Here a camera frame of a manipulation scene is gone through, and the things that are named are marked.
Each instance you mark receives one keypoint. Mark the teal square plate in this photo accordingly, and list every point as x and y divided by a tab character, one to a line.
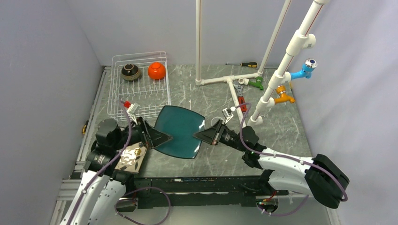
181	124

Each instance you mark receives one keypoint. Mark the brown patterned bowl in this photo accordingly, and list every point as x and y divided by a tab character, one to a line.
130	72

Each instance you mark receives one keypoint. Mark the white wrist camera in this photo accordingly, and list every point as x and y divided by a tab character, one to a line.
131	108
228	113

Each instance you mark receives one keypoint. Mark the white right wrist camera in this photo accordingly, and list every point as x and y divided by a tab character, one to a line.
228	113

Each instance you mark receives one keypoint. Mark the blue plastic faucet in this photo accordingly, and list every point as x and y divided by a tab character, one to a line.
306	71

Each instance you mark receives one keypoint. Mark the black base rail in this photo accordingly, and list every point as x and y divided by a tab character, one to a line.
151	192

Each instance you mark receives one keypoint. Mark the red-handled adjustable wrench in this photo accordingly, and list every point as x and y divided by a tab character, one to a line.
240	96

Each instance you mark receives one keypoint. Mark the beige floral square plate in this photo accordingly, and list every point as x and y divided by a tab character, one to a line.
132	158

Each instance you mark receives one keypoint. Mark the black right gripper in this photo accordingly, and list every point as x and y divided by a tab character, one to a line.
210	136

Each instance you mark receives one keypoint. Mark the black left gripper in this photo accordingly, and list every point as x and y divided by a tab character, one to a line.
155	137

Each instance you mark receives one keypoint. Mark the white PVC pipe frame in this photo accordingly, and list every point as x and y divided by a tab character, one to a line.
300	39

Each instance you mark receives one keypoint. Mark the orange plastic faucet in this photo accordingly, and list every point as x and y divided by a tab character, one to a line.
283	96

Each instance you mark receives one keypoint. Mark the white wire dish rack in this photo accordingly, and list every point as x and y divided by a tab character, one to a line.
149	94

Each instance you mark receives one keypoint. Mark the orange plastic bowl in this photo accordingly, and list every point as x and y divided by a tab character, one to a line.
157	71

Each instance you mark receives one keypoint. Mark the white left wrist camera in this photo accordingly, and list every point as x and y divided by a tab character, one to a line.
131	108

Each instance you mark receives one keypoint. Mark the black yellow screwdriver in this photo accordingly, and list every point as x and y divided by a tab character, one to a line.
244	64

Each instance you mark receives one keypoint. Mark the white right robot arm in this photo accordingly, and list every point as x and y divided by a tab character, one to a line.
315	176

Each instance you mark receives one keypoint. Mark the green plastic faucet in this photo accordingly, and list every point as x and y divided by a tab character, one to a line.
257	83

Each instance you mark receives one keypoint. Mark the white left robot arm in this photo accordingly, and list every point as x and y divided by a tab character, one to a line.
102	185

